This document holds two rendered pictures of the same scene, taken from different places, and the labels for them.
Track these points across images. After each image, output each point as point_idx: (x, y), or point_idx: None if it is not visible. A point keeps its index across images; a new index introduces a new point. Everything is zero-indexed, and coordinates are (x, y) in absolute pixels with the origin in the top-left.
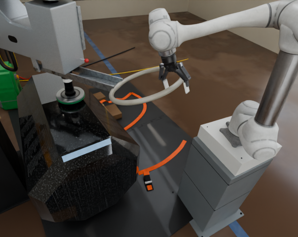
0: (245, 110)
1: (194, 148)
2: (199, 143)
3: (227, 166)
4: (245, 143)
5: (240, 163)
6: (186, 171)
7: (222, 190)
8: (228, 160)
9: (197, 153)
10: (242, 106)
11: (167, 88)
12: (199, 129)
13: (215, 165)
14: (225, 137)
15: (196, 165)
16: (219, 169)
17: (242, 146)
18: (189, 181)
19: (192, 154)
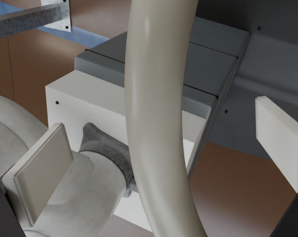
0: (39, 217)
1: (200, 88)
2: (184, 101)
3: (95, 80)
4: None
5: (47, 86)
6: (227, 56)
7: (108, 43)
8: (88, 87)
9: (190, 81)
10: (52, 231)
11: (156, 48)
12: (195, 134)
13: (121, 69)
14: (121, 141)
15: (192, 64)
16: (109, 64)
17: (81, 137)
18: (213, 45)
19: (207, 79)
